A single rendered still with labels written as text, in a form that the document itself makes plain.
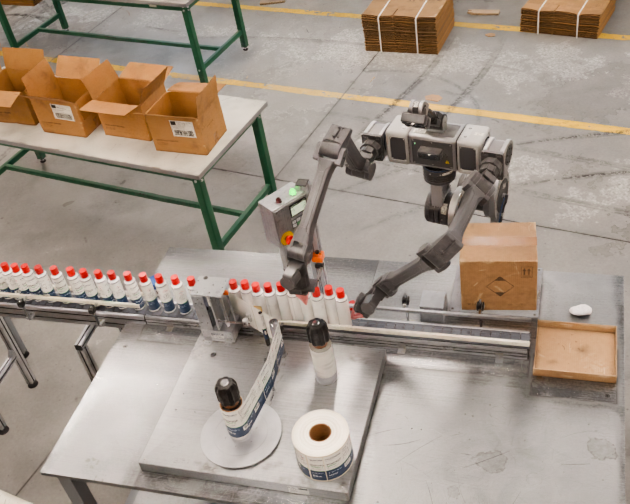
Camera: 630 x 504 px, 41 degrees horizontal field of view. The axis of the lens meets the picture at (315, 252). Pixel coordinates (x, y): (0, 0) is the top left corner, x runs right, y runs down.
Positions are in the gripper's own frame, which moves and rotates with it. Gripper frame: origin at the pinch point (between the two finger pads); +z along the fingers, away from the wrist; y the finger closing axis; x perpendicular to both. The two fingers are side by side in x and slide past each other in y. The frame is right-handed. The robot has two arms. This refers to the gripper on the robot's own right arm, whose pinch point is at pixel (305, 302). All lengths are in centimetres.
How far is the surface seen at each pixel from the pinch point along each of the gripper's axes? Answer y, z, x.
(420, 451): 47, 38, -33
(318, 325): 7.3, 2.0, -9.7
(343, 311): 7.9, 20.1, 17.4
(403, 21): -47, 77, 416
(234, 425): -18, 22, -44
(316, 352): 5.5, 13.7, -12.2
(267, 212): -16.9, -26.4, 19.5
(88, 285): -108, 18, 17
